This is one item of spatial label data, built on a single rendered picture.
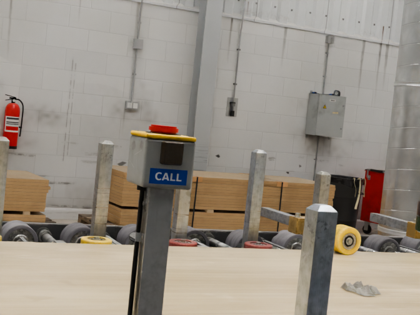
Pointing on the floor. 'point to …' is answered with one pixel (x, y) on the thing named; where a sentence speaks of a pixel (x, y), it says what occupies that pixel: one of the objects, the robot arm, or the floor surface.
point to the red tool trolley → (372, 197)
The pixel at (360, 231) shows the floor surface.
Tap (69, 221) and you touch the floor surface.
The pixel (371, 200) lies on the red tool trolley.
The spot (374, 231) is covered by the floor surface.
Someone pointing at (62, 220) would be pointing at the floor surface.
